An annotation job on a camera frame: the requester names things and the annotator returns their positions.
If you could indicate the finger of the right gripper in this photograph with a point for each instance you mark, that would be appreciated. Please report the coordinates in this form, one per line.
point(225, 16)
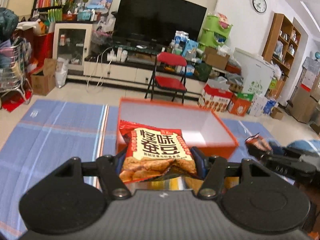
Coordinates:
point(260, 156)

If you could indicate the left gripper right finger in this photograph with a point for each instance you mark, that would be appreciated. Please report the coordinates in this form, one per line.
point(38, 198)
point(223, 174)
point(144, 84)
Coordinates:
point(212, 170)

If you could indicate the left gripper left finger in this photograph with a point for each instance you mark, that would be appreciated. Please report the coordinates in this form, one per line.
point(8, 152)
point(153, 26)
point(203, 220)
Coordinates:
point(109, 168)

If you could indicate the dark red snack packet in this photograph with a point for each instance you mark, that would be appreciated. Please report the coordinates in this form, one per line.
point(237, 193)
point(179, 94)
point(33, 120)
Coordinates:
point(257, 143)

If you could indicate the red broad bean snack bag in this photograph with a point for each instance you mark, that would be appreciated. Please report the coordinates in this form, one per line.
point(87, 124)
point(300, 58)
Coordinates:
point(152, 152)

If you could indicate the orange cardboard box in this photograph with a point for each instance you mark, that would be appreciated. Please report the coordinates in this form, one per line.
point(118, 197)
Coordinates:
point(200, 127)

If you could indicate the orange carton on floor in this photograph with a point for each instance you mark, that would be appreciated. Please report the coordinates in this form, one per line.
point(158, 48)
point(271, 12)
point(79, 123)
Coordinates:
point(240, 103)

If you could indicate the blue plaid tablecloth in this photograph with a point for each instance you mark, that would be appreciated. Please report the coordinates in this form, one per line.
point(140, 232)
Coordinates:
point(51, 132)

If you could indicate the red white gift carton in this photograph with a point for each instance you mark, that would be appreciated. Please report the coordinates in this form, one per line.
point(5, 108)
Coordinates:
point(214, 99)

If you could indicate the white chest freezer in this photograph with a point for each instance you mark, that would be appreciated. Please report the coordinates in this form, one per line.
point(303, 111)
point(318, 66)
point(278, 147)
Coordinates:
point(256, 72)

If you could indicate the white tv stand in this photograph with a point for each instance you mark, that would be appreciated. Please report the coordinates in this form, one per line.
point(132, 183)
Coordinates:
point(129, 76)

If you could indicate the red folding chair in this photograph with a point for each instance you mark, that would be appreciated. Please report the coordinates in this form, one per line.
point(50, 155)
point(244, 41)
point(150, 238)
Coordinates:
point(167, 82)

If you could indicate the brown cardboard box left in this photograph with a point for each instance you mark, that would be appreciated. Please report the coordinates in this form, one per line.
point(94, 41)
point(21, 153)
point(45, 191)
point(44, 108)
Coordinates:
point(43, 80)

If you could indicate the brown cardboard box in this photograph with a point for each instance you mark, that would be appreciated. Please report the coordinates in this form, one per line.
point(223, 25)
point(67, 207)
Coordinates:
point(212, 58)
point(43, 80)

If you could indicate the white plastic bag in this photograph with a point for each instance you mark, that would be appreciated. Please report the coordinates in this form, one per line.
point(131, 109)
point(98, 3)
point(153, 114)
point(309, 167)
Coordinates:
point(61, 72)

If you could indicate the brown cardboard box right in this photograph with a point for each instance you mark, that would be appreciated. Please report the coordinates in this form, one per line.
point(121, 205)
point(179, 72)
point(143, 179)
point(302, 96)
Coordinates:
point(212, 58)

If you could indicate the wooden shelf unit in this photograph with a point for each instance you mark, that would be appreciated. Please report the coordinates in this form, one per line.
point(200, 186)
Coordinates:
point(282, 44)

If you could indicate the white glass door cabinet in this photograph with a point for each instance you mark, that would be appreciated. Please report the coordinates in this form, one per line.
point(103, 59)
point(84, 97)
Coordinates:
point(71, 42)

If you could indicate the green plastic storage rack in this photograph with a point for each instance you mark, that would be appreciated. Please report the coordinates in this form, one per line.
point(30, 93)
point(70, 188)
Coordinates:
point(215, 31)

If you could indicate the black flat television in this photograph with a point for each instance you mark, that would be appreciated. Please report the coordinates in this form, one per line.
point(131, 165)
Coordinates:
point(157, 20)

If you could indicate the dark green puffer jacket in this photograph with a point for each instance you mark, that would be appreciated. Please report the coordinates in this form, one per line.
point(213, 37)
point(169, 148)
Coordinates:
point(8, 23)

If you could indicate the round wall clock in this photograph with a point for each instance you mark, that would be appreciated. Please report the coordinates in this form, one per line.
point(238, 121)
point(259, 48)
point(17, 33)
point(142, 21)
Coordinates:
point(260, 6)

